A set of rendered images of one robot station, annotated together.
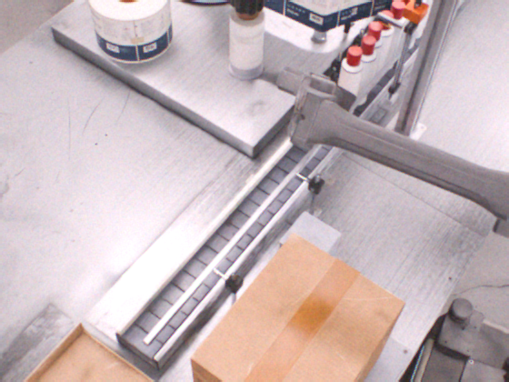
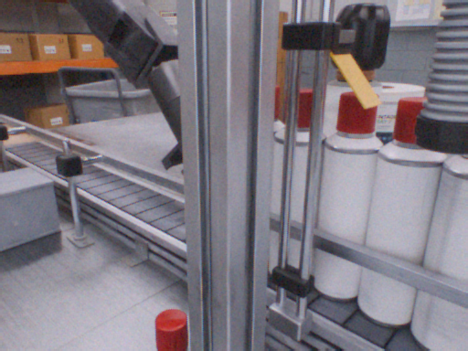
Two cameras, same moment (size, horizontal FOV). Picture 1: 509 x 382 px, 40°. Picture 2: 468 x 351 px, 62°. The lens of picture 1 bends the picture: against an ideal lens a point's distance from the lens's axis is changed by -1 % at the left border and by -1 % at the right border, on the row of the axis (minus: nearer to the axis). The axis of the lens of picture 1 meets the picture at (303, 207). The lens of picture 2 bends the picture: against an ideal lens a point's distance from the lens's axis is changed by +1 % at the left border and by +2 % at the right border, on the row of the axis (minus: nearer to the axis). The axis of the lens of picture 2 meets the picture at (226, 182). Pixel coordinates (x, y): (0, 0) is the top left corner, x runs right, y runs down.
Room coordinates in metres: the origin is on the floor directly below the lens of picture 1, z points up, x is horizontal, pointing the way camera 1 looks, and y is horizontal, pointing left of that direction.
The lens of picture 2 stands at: (1.28, -0.47, 1.13)
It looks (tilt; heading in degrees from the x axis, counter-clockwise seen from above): 20 degrees down; 108
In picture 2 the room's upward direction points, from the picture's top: straight up
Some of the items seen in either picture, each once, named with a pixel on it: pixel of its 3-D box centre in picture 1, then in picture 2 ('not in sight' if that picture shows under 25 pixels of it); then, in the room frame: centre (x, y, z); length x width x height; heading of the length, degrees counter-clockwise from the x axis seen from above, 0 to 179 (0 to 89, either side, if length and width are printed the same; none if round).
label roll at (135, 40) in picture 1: (132, 15); (372, 118); (1.34, 0.52, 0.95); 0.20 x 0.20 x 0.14
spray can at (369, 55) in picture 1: (362, 70); (296, 189); (1.24, -0.09, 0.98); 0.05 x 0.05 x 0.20
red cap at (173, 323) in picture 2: not in sight; (172, 331); (1.13, -0.18, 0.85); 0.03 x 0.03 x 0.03
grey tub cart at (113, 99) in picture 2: not in sight; (125, 126); (-0.39, 2.17, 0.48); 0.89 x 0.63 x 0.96; 93
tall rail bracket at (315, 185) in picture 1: (305, 191); (86, 187); (0.90, 0.00, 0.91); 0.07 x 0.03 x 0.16; 64
